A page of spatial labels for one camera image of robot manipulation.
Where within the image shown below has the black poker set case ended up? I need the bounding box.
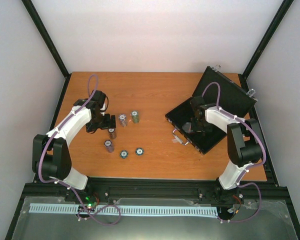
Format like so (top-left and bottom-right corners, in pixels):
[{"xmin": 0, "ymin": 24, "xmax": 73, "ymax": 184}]
[{"xmin": 165, "ymin": 66, "xmax": 257, "ymax": 154}]

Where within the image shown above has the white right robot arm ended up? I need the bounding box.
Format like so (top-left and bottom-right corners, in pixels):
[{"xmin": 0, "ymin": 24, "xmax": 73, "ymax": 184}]
[{"xmin": 190, "ymin": 96, "xmax": 266, "ymax": 190}]

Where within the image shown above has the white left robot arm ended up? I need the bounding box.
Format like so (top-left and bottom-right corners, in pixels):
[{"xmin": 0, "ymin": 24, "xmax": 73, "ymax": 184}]
[{"xmin": 32, "ymin": 90, "xmax": 116, "ymax": 202}]

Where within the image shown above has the blue 10 chip stack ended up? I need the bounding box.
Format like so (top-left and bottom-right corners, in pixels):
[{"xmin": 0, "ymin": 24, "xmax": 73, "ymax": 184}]
[{"xmin": 118, "ymin": 114, "xmax": 128, "ymax": 127}]

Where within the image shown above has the brown chip stack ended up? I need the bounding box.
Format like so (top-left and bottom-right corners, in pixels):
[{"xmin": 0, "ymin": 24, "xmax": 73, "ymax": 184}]
[{"xmin": 108, "ymin": 128, "xmax": 117, "ymax": 140}]

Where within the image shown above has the green 20 chip stack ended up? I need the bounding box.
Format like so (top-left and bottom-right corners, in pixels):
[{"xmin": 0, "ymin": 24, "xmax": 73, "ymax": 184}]
[{"xmin": 131, "ymin": 110, "xmax": 140, "ymax": 124}]

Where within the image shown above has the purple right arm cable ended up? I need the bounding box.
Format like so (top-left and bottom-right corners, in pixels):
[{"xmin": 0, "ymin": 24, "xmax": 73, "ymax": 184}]
[{"xmin": 202, "ymin": 82, "xmax": 267, "ymax": 223}]

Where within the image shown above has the black aluminium frame rail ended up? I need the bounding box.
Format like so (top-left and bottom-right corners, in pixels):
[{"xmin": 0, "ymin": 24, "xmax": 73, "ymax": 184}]
[{"xmin": 20, "ymin": 180, "xmax": 291, "ymax": 206}]

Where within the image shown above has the white perforated cable strip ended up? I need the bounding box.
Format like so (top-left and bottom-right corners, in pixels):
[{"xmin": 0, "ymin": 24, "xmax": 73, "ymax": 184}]
[{"xmin": 28, "ymin": 203, "xmax": 218, "ymax": 218}]

